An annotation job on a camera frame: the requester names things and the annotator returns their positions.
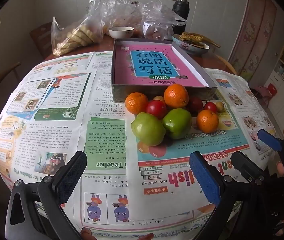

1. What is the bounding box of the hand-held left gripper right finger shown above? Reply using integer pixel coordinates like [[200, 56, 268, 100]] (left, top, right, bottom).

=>
[[189, 151, 272, 240]]

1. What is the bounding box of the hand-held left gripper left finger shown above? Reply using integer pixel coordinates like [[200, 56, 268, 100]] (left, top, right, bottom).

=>
[[5, 151, 88, 240]]

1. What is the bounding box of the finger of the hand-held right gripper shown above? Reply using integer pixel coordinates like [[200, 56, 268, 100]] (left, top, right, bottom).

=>
[[258, 129, 284, 156], [230, 151, 267, 182]]

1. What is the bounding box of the orange tangerine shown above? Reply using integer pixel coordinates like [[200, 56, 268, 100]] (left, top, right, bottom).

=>
[[125, 92, 149, 115], [196, 109, 219, 133], [164, 84, 190, 108]]

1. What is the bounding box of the green jujube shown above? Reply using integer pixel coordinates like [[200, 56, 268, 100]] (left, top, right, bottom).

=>
[[131, 112, 167, 146], [162, 108, 192, 140]]

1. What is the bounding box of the red tomato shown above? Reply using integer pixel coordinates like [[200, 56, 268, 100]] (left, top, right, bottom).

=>
[[203, 102, 218, 114], [186, 96, 204, 113], [146, 100, 168, 119]]

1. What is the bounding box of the grey cardboard box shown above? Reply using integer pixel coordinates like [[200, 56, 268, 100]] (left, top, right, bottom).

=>
[[111, 38, 218, 103]]

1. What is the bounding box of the person's right hand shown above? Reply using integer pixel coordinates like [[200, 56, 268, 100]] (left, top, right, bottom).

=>
[[275, 162, 284, 178]]

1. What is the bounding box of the person's left hand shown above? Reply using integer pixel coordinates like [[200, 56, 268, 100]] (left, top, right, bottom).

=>
[[81, 227, 155, 240]]

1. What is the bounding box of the teal-bordered newspaper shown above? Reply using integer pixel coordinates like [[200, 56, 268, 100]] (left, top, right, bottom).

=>
[[123, 90, 250, 227]]

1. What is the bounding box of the newspaper with dotted cartoon border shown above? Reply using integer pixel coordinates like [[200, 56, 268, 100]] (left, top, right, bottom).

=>
[[206, 67, 279, 173]]

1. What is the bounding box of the pink plastic stool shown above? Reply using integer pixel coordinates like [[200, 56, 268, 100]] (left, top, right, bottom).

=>
[[253, 85, 270, 105]]

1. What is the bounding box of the red plastic stool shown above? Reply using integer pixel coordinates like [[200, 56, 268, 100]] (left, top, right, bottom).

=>
[[267, 83, 277, 97]]

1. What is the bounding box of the newspaper with green panel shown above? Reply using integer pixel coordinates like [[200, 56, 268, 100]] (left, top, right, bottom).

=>
[[36, 69, 241, 240]]

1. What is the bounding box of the newspaper with filmstrip picture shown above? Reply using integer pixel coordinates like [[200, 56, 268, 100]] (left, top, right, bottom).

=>
[[0, 51, 115, 198]]

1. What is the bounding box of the pink cartoon-print wardrobe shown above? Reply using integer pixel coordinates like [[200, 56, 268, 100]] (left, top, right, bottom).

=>
[[228, 0, 284, 83]]

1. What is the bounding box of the pink book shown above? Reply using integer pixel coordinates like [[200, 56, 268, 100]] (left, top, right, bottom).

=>
[[114, 42, 210, 88]]

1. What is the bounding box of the blue floral bowl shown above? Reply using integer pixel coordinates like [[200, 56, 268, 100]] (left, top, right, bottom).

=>
[[172, 34, 210, 57]]

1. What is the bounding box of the stack of fried pancakes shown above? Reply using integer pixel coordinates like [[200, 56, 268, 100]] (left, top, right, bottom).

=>
[[179, 32, 207, 49]]

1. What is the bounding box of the stack of flatbreads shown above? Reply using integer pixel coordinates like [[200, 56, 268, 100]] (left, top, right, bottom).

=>
[[56, 24, 103, 55]]

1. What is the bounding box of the brown chair back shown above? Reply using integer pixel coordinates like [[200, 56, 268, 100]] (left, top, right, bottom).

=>
[[29, 22, 55, 58]]

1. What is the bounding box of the clear plastic bag of flatbreads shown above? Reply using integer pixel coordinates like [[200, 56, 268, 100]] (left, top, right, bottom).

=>
[[50, 11, 105, 57]]

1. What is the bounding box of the white ceramic bowl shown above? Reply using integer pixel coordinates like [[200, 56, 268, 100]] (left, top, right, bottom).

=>
[[108, 26, 134, 39]]

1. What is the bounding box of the black thermos bottle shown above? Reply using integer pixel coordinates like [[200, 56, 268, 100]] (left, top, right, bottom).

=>
[[172, 0, 190, 34]]

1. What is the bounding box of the crumpled clear plastic bag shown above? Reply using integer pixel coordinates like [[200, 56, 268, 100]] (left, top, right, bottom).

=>
[[139, 1, 188, 41]]

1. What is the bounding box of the large clear plastic bag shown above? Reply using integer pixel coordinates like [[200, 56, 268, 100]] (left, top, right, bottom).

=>
[[88, 0, 149, 37]]

